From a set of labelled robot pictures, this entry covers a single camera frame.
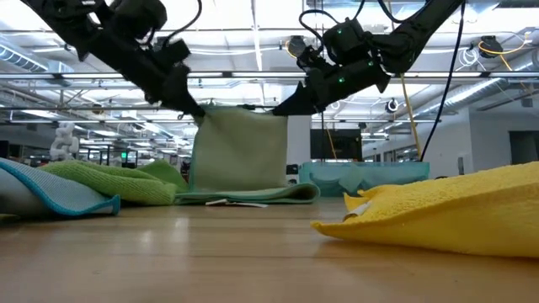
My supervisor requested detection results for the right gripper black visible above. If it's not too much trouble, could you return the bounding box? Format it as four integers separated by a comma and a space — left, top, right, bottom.
271, 45, 391, 117

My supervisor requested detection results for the yellow cable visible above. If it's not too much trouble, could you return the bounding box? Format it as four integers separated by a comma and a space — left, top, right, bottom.
398, 73, 423, 160

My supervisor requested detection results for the teal plastic bin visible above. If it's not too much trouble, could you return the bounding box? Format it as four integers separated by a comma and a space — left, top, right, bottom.
298, 161, 431, 198

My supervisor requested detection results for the pale green teal-edged towel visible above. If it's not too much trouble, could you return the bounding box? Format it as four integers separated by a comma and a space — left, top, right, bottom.
174, 104, 321, 208

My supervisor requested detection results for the black standing panel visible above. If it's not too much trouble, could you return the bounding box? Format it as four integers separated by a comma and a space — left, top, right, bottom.
310, 128, 364, 162

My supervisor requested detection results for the white robot figure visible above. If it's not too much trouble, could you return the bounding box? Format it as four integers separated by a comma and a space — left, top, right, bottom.
49, 121, 81, 162

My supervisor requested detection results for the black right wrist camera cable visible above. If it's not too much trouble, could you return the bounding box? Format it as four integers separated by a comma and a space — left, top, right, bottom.
297, 0, 367, 43

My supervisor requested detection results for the light blue microfiber towel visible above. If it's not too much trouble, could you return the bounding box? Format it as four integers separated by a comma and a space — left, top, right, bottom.
0, 157, 122, 218

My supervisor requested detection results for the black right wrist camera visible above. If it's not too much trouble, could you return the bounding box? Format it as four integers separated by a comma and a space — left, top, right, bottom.
323, 17, 374, 64

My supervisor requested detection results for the long horizontal light bar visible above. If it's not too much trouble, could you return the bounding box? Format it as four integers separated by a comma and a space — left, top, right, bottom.
0, 70, 539, 80

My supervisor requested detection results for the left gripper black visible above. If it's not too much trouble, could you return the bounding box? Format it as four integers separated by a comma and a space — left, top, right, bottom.
88, 29, 206, 118

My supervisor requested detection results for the dark right arm cable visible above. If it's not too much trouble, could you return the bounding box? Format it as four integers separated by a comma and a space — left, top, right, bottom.
419, 0, 467, 163

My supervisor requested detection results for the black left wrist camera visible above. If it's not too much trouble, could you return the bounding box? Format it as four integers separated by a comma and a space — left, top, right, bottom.
108, 0, 168, 42

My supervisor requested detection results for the bright green microfiber towel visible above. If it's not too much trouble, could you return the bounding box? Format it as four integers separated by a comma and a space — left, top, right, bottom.
40, 158, 189, 206

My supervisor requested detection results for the black left wrist camera cable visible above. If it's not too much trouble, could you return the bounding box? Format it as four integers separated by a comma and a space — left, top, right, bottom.
162, 0, 204, 45

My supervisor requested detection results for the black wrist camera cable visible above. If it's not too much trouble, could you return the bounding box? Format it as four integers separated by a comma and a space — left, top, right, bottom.
162, 0, 204, 45
297, 0, 367, 43

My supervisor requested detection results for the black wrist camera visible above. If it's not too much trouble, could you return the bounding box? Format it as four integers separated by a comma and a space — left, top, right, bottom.
108, 0, 168, 42
323, 17, 374, 64

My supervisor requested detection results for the yellow microfiber towel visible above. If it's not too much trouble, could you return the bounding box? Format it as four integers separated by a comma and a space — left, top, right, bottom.
311, 161, 539, 258

